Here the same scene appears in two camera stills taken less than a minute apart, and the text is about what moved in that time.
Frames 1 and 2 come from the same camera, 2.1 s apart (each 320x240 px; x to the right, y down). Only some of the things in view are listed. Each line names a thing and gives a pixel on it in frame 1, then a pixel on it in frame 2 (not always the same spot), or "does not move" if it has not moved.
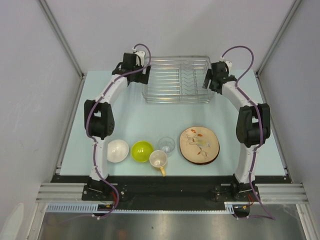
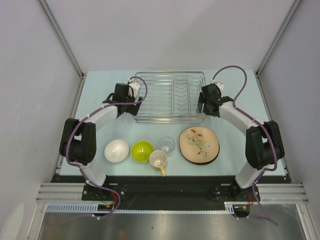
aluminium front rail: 60,193 does not move
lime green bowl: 141,150 does not move
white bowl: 117,151 does not move
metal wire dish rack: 177,79 -> 170,97
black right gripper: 209,77 -> 201,101
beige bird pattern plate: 199,145 does not move
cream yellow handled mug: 158,159 does not move
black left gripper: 143,78 -> 132,109
